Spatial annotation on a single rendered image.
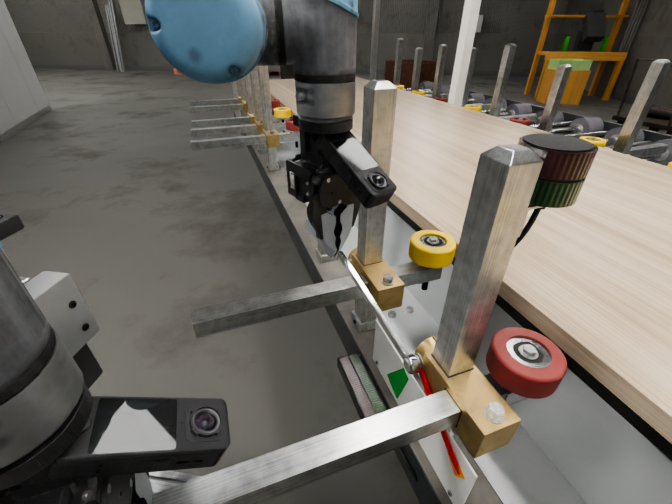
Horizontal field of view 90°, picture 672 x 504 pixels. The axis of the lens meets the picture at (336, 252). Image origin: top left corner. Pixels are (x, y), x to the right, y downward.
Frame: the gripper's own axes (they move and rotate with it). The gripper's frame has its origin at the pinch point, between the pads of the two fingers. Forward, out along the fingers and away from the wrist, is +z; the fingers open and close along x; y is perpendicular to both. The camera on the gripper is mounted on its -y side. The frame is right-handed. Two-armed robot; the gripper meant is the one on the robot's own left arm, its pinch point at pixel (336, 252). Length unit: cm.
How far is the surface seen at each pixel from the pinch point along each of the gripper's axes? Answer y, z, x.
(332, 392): 29, 92, -23
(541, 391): -31.5, 3.6, -3.1
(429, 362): -20.4, 5.8, 1.5
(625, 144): -9, 3, -120
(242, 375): 60, 92, 1
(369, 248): -0.1, 2.4, -7.5
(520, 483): -34.4, 30.4, -9.3
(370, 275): -2.7, 5.8, -5.5
